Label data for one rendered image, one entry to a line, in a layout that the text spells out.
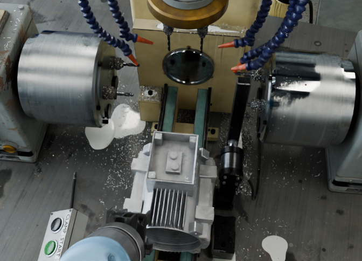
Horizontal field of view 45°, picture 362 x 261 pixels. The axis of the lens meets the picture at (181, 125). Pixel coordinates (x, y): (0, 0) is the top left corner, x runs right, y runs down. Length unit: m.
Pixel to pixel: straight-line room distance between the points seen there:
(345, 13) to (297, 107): 2.06
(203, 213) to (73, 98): 0.42
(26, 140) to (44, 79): 0.25
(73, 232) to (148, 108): 0.51
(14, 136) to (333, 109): 0.84
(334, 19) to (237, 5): 1.82
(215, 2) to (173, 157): 0.34
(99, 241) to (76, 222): 0.40
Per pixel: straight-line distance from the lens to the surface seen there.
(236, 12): 1.26
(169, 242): 1.07
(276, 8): 2.04
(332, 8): 3.09
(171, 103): 1.29
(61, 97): 1.11
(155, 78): 1.31
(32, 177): 1.37
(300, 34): 1.69
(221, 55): 1.21
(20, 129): 1.25
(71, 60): 1.10
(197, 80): 1.28
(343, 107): 1.10
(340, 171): 1.26
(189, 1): 0.92
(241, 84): 0.92
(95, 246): 0.57
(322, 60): 1.12
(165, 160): 0.96
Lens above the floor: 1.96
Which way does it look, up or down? 57 degrees down
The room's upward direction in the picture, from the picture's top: straight up
